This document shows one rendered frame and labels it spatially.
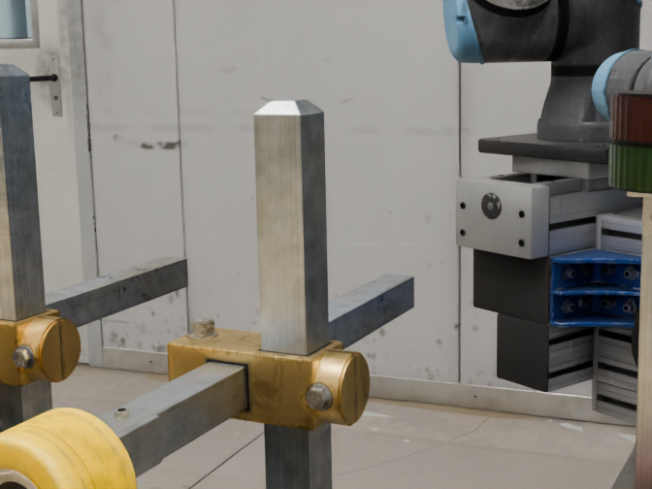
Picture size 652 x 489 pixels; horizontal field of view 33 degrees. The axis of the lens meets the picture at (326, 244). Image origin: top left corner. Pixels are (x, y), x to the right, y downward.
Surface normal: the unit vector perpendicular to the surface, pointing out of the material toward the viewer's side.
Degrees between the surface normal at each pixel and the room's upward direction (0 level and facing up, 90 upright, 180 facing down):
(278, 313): 90
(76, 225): 90
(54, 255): 90
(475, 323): 90
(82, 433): 33
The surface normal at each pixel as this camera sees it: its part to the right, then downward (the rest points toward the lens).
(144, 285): 0.90, 0.06
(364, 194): -0.39, 0.18
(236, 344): -0.02, -0.98
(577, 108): -0.47, -0.14
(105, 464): 0.78, -0.41
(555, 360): 0.61, 0.13
